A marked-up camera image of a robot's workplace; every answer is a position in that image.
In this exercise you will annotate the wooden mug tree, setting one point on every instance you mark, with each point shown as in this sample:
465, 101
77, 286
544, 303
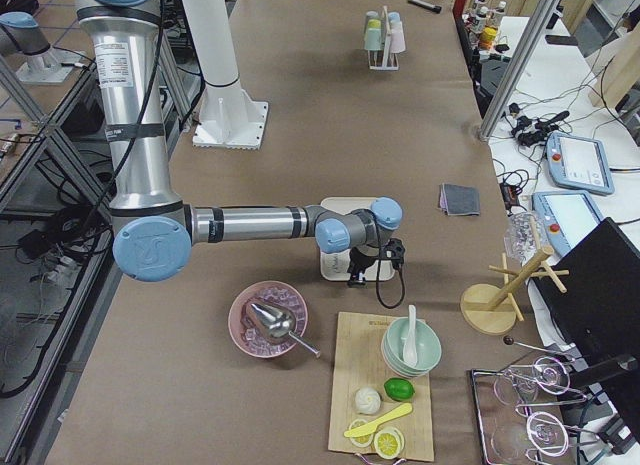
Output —
494, 311

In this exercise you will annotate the lemon half slice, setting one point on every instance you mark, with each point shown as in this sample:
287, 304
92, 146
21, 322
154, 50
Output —
389, 443

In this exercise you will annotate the aluminium frame post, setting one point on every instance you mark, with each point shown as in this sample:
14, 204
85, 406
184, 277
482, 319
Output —
523, 52

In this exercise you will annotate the far teach pendant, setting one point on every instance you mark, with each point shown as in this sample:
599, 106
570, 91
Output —
579, 163

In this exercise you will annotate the wooden cutting board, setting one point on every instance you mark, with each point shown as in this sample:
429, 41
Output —
359, 363

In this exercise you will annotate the pink bowl with ice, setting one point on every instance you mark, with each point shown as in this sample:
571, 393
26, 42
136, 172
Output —
245, 334

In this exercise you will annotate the green lime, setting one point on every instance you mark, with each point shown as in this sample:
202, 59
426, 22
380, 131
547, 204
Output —
399, 389

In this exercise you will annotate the black monitor box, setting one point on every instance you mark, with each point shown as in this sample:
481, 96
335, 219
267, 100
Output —
599, 313

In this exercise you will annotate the pink cup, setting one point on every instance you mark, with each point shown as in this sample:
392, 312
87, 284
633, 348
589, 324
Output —
397, 38

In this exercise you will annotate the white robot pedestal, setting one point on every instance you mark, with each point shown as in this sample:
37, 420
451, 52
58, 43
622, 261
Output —
228, 117

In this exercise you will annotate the white wire cup rack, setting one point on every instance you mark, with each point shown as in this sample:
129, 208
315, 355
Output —
384, 60

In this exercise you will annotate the metal tube black cap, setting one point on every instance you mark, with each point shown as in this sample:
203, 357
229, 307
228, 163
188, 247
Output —
426, 5

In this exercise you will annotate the black camera bracket wrist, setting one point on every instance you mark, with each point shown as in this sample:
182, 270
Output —
395, 252

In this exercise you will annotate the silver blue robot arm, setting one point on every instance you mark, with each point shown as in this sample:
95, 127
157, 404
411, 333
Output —
154, 230
44, 65

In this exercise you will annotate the near teach pendant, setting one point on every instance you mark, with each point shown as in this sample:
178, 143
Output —
568, 217

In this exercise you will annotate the green cup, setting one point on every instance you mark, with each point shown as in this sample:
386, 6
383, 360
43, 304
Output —
373, 39

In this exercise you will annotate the yellow cup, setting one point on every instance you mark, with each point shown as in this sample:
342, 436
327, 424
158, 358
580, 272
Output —
373, 20

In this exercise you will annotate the light blue cup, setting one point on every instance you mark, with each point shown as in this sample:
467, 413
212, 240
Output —
394, 19

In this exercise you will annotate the black wire glass rack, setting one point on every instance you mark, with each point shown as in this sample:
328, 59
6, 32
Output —
540, 411

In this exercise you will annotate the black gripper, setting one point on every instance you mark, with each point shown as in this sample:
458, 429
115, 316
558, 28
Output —
361, 263

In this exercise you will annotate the white ceramic spoon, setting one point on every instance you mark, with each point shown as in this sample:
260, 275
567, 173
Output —
409, 354

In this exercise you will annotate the clear plastic glass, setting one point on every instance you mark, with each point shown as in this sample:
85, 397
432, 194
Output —
519, 236

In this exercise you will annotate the metal ice scoop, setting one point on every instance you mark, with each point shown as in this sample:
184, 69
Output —
276, 324

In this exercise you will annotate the stacked green bowls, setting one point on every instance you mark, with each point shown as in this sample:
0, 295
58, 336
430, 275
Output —
428, 348

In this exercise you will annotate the folded grey cloth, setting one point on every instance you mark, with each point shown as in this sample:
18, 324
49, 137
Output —
458, 200

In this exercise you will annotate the lemon slice under knife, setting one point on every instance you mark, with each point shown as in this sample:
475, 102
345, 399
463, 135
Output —
363, 441

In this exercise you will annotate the white steamed bun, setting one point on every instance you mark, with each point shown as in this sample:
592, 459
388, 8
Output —
367, 401

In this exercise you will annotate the teach pendant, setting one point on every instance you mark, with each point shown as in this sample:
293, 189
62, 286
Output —
579, 163
568, 217

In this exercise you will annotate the yellow plastic knife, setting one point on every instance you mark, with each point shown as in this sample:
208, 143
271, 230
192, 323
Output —
370, 428

